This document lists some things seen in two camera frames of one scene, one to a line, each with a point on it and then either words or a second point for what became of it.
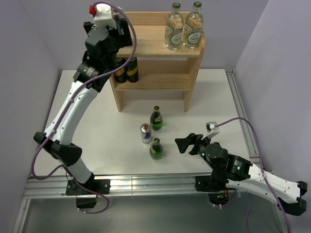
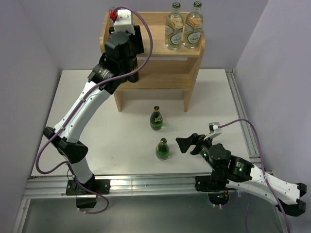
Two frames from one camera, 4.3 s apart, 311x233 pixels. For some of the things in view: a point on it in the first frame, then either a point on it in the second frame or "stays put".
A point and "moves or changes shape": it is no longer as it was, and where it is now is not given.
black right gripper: [182, 143] stays put
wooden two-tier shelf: [160, 69] stays put
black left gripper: [126, 39] to [136, 39]
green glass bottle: [156, 150] to [162, 150]
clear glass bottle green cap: [174, 29] stays put
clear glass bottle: [194, 27] stays put
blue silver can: [146, 129] moves or changes shape
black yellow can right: [132, 70] stays put
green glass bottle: [156, 119] stays put
